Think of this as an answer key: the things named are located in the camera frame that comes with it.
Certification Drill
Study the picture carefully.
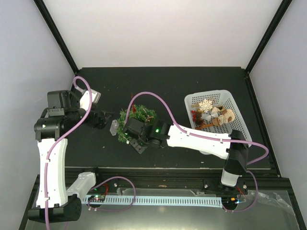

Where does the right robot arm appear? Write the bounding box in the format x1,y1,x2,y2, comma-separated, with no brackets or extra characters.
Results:
123,118,248,193

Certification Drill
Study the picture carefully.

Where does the pine cone ornament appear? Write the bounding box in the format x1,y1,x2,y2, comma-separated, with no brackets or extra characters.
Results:
194,111,204,126

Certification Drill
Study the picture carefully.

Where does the small green christmas tree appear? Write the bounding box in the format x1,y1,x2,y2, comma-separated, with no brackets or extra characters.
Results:
117,105,157,143

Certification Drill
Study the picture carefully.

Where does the purple cable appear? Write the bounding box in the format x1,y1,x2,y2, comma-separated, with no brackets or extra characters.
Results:
44,75,136,230
124,91,270,213

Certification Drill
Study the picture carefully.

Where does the left circuit board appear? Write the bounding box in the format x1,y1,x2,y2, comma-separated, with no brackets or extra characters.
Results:
87,195,106,202

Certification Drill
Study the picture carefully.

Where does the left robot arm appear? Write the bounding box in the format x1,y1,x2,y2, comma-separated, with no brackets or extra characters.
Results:
28,90,113,225

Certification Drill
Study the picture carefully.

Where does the white mesh bow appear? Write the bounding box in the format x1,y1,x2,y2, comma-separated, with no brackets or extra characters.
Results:
202,106,224,121

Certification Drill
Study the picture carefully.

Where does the right black frame post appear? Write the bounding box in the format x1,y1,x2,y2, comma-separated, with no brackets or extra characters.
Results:
245,0,292,74

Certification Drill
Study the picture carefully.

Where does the white slotted cable duct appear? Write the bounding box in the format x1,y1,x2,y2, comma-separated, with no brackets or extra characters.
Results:
82,195,223,208

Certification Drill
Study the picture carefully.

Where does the black frame post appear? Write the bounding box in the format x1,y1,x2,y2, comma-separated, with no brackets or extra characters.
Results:
245,0,292,74
34,0,79,74

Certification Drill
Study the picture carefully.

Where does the white plastic basket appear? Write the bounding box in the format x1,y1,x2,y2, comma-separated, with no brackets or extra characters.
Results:
184,90,252,141

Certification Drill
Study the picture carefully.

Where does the circuit board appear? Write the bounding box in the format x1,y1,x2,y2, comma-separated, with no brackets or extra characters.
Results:
87,195,106,202
222,197,247,204

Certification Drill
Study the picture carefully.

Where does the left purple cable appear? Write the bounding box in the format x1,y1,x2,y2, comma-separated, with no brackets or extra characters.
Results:
44,75,136,230

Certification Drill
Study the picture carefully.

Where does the right circuit board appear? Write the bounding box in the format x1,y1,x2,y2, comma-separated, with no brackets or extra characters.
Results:
222,197,247,204

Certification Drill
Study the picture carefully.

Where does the red star ornament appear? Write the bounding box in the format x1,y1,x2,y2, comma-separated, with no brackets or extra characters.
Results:
131,93,136,116

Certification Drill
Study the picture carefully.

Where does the white snowflake ornament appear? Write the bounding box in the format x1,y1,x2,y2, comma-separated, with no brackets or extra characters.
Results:
198,99,213,113

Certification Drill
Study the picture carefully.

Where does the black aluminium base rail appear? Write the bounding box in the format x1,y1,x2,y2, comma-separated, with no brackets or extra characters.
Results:
64,167,292,195

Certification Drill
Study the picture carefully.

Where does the left black frame post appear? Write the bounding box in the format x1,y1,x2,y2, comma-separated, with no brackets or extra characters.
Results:
34,0,79,74

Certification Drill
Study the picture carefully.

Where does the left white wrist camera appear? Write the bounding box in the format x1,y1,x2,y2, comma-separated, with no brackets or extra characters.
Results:
80,89,101,110

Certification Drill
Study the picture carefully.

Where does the snowman doll ornament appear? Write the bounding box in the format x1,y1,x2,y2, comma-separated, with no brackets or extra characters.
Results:
212,109,236,127

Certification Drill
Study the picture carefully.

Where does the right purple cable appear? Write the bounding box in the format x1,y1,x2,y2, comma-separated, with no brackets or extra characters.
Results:
124,91,270,213

